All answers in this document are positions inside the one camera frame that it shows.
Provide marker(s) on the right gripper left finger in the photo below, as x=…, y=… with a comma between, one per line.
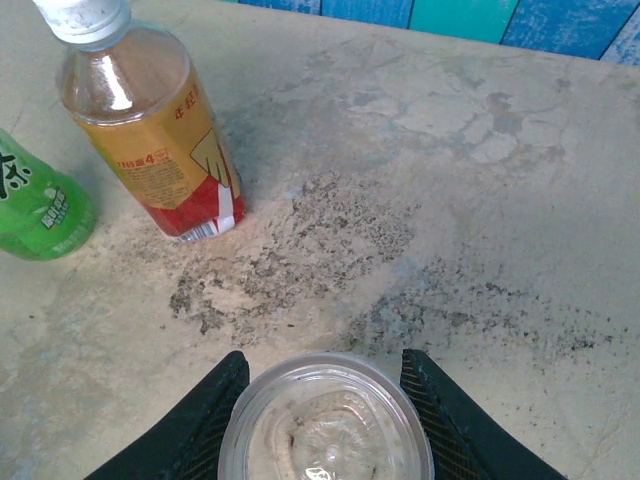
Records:
x=190, y=435

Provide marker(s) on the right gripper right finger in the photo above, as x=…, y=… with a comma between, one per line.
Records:
x=465, y=430

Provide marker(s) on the clear plastic bottle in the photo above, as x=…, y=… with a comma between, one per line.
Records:
x=325, y=430

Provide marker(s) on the green plastic bottle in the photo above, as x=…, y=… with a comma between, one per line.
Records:
x=40, y=215

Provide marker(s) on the tea bottle orange red label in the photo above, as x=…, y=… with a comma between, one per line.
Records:
x=150, y=140

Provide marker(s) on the small white printed bottle cap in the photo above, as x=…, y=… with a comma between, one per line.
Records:
x=82, y=20

